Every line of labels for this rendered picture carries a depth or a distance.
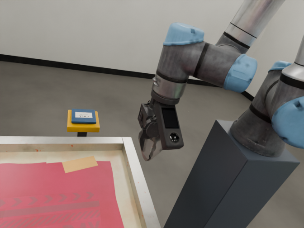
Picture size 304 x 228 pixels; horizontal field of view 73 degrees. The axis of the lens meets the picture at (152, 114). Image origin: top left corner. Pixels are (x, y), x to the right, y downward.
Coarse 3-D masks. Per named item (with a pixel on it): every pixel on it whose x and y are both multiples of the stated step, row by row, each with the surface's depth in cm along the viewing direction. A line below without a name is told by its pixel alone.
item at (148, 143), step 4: (148, 140) 53; (152, 140) 54; (144, 144) 54; (148, 144) 54; (152, 144) 54; (144, 148) 54; (148, 148) 55; (144, 152) 55; (148, 152) 56; (144, 156) 56; (148, 156) 57
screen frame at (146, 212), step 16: (0, 144) 63; (16, 144) 65; (32, 144) 66; (48, 144) 68; (64, 144) 70; (80, 144) 72; (96, 144) 74; (112, 144) 76; (128, 144) 78; (128, 160) 71; (144, 192) 61; (144, 208) 57; (144, 224) 54
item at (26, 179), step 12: (0, 168) 60; (12, 168) 61; (24, 168) 62; (36, 168) 63; (0, 180) 57; (12, 180) 58; (24, 180) 59; (36, 180) 60; (0, 192) 54; (12, 192) 55; (24, 192) 56; (36, 192) 57
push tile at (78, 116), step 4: (72, 112) 89; (76, 112) 90; (80, 112) 91; (84, 112) 92; (88, 112) 92; (92, 112) 93; (72, 116) 87; (76, 116) 88; (80, 116) 88; (84, 116) 89; (88, 116) 90; (92, 116) 91; (72, 120) 85; (76, 120) 85; (80, 120) 86; (84, 120) 87; (88, 120) 87; (92, 120) 88
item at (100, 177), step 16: (48, 176) 62; (64, 176) 63; (80, 176) 64; (96, 176) 66; (112, 176) 67; (48, 192) 57; (64, 192) 59; (112, 192) 62; (112, 208) 58; (112, 224) 54
